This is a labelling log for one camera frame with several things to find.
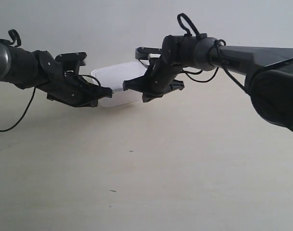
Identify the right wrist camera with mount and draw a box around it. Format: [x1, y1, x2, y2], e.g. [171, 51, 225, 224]
[135, 47, 162, 67]

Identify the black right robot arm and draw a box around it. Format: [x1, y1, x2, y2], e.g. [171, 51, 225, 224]
[123, 35, 293, 132]

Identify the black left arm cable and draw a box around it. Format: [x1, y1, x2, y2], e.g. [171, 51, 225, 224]
[0, 29, 100, 132]

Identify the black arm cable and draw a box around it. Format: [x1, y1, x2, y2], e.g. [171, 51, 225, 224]
[177, 13, 293, 135]
[0, 29, 100, 132]

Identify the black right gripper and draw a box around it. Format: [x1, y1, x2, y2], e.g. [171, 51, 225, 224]
[122, 57, 185, 103]

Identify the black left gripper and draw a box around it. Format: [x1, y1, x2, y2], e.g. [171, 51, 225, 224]
[39, 72, 113, 107]

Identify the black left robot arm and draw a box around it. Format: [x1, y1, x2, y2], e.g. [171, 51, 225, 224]
[0, 42, 112, 107]

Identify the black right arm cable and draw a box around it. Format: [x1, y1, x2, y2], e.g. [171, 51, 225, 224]
[177, 13, 293, 135]

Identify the white lidded plastic container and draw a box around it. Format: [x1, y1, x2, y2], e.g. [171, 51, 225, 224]
[91, 61, 147, 108]

